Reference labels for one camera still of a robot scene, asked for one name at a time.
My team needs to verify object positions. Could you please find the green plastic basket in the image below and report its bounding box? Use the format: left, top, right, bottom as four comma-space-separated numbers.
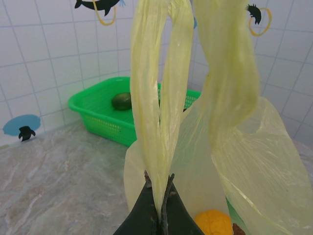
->
67, 76, 202, 147

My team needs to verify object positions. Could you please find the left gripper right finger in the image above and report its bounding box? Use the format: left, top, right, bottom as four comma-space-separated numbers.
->
160, 173, 205, 235

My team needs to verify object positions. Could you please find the yellow plastic bag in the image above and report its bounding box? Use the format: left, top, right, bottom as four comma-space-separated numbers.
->
123, 0, 310, 235

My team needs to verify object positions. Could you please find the blue circle penguin sticker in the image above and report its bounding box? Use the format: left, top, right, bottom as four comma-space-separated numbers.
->
2, 114, 41, 142

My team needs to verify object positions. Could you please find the black seal ring sticker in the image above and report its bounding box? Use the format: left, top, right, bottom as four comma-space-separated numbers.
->
246, 3, 272, 37

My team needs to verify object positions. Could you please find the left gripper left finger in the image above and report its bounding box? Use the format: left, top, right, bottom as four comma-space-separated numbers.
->
112, 170, 159, 235

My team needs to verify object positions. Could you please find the large dolphin ring sticker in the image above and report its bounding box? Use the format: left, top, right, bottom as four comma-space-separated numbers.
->
74, 0, 126, 26

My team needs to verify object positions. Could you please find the light green fake avocado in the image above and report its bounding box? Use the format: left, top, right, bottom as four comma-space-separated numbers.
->
111, 92, 133, 111

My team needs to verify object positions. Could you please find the orange-yellow fake fruit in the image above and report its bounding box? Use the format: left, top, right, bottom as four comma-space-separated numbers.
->
194, 209, 233, 235

